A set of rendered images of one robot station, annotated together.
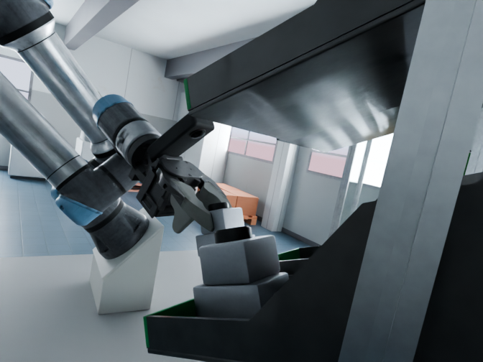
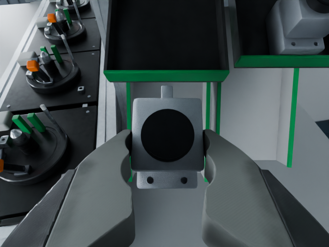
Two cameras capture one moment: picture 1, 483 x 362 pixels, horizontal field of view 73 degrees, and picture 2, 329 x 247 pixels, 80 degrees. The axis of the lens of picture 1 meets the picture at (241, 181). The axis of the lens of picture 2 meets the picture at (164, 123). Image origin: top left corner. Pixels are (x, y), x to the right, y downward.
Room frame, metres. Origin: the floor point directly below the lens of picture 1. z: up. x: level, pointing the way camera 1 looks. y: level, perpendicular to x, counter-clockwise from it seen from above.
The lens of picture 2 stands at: (0.50, 0.08, 1.34)
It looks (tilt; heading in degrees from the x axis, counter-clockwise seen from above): 52 degrees down; 234
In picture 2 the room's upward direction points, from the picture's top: 1 degrees counter-clockwise
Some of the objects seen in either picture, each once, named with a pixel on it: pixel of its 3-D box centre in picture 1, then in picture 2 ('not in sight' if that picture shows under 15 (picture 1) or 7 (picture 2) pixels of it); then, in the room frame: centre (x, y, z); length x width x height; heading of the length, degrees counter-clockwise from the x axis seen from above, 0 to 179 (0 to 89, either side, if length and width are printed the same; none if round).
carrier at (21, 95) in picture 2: not in sight; (49, 64); (0.48, -0.48, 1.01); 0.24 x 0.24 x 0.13; 64
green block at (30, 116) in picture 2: not in sight; (36, 122); (0.56, -0.29, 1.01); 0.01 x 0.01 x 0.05; 64
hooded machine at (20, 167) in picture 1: (32, 144); not in sight; (5.92, 3.88, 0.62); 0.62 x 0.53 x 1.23; 126
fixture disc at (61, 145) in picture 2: not in sight; (33, 150); (0.59, -0.25, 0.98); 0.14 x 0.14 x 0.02
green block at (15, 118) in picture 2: not in sight; (22, 124); (0.59, -0.30, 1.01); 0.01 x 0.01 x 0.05; 64
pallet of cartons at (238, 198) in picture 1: (218, 200); not in sight; (5.92, 0.35, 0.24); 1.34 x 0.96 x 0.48; 36
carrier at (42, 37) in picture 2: not in sight; (62, 22); (0.37, -0.70, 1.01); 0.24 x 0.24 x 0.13; 64
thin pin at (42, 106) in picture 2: not in sight; (52, 120); (0.53, -0.26, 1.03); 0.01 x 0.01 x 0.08
